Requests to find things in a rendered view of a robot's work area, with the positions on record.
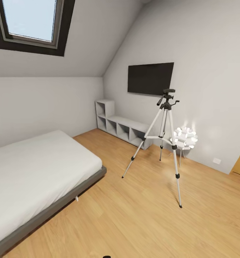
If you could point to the bed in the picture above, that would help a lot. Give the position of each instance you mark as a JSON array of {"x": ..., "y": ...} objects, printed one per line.
[{"x": 38, "y": 176}]

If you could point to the wall socket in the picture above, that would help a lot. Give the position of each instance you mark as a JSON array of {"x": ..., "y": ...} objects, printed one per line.
[{"x": 217, "y": 161}]

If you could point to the wall mounted tv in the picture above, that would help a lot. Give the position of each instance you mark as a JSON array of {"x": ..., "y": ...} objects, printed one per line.
[{"x": 150, "y": 78}]

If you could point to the bookcase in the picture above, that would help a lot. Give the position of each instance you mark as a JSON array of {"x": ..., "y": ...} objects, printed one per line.
[{"x": 106, "y": 119}]

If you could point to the fixed window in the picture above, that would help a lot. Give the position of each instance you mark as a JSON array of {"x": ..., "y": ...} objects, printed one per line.
[{"x": 35, "y": 26}]

